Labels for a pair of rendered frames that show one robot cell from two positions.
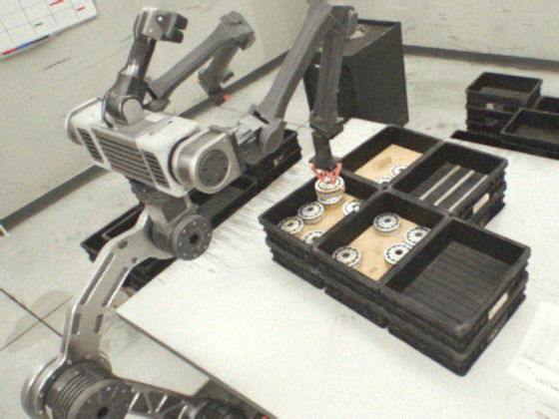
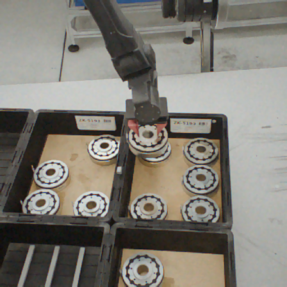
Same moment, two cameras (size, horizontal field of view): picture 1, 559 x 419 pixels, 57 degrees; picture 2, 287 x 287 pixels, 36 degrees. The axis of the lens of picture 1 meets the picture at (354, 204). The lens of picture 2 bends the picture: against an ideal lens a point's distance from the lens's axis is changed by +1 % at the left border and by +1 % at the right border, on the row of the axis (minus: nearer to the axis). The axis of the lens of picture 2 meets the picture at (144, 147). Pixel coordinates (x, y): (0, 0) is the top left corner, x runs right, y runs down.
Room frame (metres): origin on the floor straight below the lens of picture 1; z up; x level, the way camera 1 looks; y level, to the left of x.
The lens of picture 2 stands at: (2.09, -0.43, 1.87)
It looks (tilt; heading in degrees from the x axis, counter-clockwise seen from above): 48 degrees down; 140
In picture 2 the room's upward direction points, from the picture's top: 5 degrees counter-clockwise
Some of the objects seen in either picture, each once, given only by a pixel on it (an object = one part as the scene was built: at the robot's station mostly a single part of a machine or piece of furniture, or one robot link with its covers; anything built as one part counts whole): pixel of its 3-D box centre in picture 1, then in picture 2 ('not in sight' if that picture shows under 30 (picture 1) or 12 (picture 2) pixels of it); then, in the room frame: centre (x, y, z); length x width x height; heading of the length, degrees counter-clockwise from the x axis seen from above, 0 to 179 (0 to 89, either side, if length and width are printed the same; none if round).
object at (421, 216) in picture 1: (382, 244); (73, 172); (1.32, -0.08, 0.87); 0.40 x 0.30 x 0.11; 131
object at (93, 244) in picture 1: (131, 244); not in sight; (2.38, 1.32, 0.26); 0.40 x 0.30 x 0.23; 139
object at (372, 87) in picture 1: (358, 96); not in sight; (3.40, -0.17, 0.45); 0.60 x 0.45 x 0.90; 139
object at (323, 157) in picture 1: (323, 154); (146, 101); (1.50, 0.07, 1.16); 0.10 x 0.07 x 0.07; 49
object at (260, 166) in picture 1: (268, 173); not in sight; (2.72, 0.49, 0.37); 0.40 x 0.30 x 0.45; 139
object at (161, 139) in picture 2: (329, 184); (148, 136); (1.50, 0.07, 1.04); 0.10 x 0.10 x 0.01
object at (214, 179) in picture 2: (310, 210); (200, 179); (1.60, 0.17, 0.86); 0.10 x 0.10 x 0.01
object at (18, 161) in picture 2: (381, 233); (70, 161); (1.32, -0.08, 0.92); 0.40 x 0.30 x 0.02; 131
